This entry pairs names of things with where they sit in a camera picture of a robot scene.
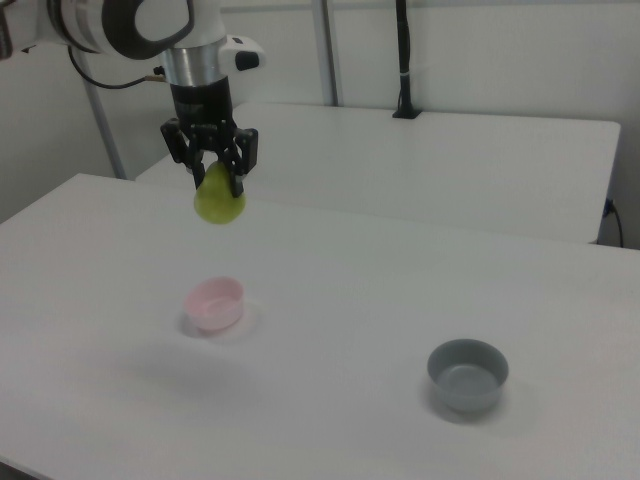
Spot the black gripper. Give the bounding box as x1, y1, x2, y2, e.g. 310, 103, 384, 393
160, 74, 260, 197

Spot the green pear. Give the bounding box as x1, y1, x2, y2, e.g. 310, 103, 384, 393
193, 160, 248, 226

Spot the pink plastic bowl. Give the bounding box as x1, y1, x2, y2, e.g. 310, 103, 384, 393
183, 276, 246, 332

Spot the grey plastic bowl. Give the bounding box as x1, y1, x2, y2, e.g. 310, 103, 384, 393
426, 338, 510, 413

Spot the black pole with clamp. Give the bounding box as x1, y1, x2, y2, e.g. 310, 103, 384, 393
391, 0, 424, 120

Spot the aluminium frame post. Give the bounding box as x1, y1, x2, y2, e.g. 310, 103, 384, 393
309, 0, 346, 107
82, 82, 129, 181

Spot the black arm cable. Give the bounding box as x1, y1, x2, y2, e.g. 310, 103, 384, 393
68, 47, 166, 92

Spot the black power cable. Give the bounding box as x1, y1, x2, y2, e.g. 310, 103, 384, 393
604, 197, 626, 249

